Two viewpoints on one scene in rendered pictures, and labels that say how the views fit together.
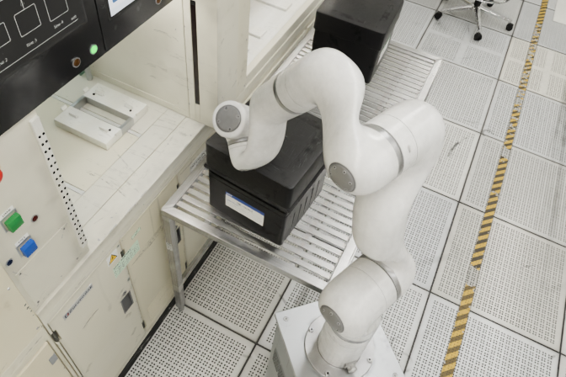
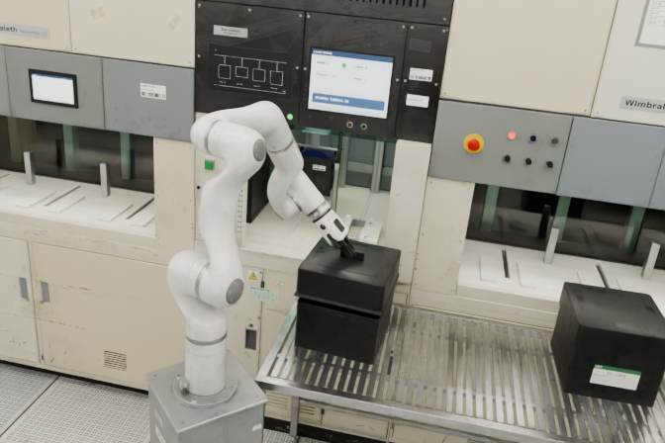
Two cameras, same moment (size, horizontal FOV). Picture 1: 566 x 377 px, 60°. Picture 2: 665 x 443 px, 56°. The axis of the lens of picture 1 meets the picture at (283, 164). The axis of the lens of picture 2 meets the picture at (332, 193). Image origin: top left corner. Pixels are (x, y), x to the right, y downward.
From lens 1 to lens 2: 1.86 m
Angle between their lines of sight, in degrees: 67
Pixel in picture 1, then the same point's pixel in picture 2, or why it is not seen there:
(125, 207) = (281, 253)
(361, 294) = (187, 254)
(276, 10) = not seen: hidden behind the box
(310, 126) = (374, 272)
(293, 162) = (327, 267)
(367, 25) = (581, 312)
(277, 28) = (550, 295)
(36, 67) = (253, 99)
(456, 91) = not seen: outside the picture
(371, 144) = (208, 118)
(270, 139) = (274, 181)
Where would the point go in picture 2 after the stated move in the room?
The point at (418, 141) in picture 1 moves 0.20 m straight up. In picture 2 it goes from (222, 132) to (223, 54)
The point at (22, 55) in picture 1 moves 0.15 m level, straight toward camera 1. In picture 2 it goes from (249, 88) to (214, 92)
